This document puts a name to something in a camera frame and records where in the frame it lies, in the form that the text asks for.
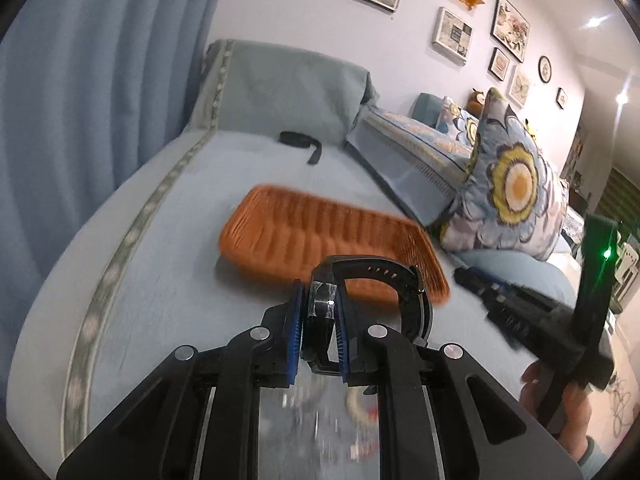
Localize black strap on bed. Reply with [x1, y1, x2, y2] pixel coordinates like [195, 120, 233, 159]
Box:
[278, 130, 324, 166]

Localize small dark framed picture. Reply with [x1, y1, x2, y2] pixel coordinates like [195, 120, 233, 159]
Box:
[488, 47, 510, 81]

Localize teal headboard cover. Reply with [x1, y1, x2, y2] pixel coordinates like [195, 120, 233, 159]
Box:
[188, 39, 378, 145]

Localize brown wicker basket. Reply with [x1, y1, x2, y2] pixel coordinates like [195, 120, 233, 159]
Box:
[219, 184, 450, 307]

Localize butterfly light framed picture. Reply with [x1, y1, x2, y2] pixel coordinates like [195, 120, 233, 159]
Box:
[508, 65, 530, 107]

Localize black wrist watch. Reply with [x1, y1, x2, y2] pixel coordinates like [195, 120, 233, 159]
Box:
[300, 255, 433, 382]

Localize floral framed picture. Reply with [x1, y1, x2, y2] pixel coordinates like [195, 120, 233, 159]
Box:
[490, 0, 530, 63]

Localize small floral pillow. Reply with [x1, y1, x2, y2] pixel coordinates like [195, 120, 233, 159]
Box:
[435, 96, 480, 148]

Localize blue curtain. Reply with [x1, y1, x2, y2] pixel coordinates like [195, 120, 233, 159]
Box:
[1, 0, 217, 368]

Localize teal cushion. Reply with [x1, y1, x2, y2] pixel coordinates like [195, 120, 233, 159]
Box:
[451, 249, 582, 307]

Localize right hand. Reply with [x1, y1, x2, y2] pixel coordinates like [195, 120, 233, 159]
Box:
[520, 362, 592, 462]

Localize striped blue pillow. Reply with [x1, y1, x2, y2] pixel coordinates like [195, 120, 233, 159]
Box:
[346, 106, 472, 228]

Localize white framed picture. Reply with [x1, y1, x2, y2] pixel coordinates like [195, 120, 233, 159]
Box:
[432, 6, 473, 66]

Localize tiny framed picture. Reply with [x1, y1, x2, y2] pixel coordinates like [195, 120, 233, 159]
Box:
[555, 88, 566, 110]

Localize large floral pillow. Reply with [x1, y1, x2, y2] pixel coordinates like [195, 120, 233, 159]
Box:
[437, 88, 568, 261]

